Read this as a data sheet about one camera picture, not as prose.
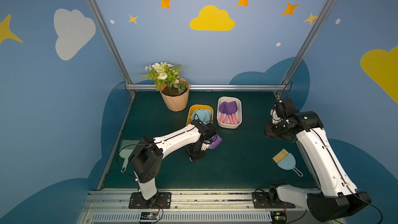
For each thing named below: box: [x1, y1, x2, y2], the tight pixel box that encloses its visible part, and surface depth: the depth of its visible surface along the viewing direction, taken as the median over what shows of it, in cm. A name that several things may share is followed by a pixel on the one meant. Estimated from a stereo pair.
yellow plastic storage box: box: [186, 104, 215, 126], surface depth 106 cm
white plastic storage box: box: [216, 96, 243, 130], surface depth 110 cm
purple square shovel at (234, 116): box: [232, 107, 239, 125], surface depth 109 cm
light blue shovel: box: [190, 108, 212, 124], surface depth 106 cm
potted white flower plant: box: [139, 61, 190, 112], surface depth 93 cm
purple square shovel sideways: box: [208, 133, 223, 150], surface depth 85 cm
